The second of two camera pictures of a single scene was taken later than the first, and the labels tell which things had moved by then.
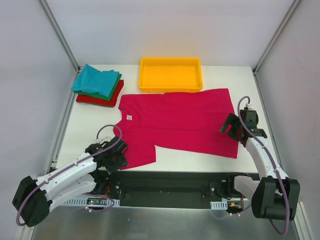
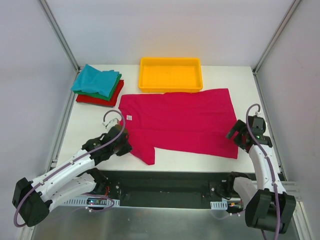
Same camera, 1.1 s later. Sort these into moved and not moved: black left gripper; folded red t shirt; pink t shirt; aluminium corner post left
Moved: black left gripper
Not moved: folded red t shirt; aluminium corner post left; pink t shirt
